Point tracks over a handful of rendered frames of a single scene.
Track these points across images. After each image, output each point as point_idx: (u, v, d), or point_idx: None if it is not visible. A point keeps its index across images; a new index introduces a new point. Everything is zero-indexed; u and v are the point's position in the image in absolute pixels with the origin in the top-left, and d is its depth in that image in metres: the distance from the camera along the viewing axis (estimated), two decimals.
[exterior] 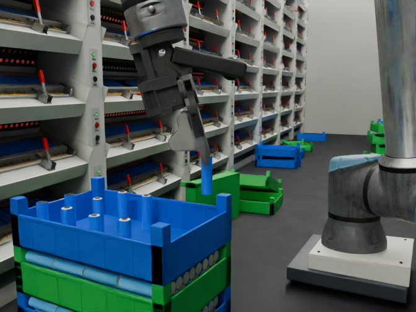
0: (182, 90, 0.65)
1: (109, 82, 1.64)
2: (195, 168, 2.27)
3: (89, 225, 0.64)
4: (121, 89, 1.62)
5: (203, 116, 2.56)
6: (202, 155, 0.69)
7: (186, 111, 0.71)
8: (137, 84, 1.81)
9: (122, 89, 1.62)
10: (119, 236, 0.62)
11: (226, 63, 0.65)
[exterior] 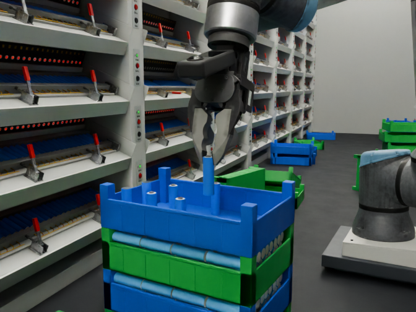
0: None
1: (144, 82, 1.73)
2: (218, 164, 2.36)
3: (176, 207, 0.72)
4: (157, 88, 1.70)
5: None
6: (206, 153, 0.71)
7: None
8: (168, 83, 1.89)
9: (157, 88, 1.70)
10: (203, 171, 0.70)
11: None
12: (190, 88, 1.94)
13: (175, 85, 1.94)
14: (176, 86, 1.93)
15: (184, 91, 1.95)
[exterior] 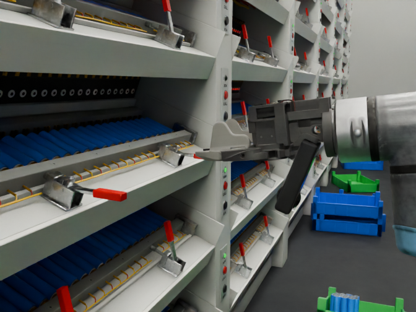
0: (268, 148, 0.62)
1: (8, 147, 0.51)
2: (237, 281, 1.14)
3: None
4: (44, 174, 0.48)
5: (243, 166, 1.42)
6: (206, 151, 0.68)
7: None
8: (108, 136, 0.67)
9: (46, 174, 0.48)
10: None
11: (291, 195, 0.63)
12: (171, 145, 0.72)
13: (131, 136, 0.72)
14: (134, 139, 0.71)
15: (156, 152, 0.73)
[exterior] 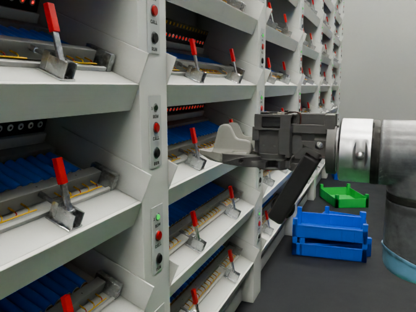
0: (270, 157, 0.62)
1: None
2: None
3: None
4: None
5: (205, 194, 1.27)
6: (210, 150, 0.69)
7: None
8: None
9: None
10: None
11: (286, 206, 0.64)
12: None
13: (7, 184, 0.57)
14: (8, 189, 0.56)
15: (49, 210, 0.57)
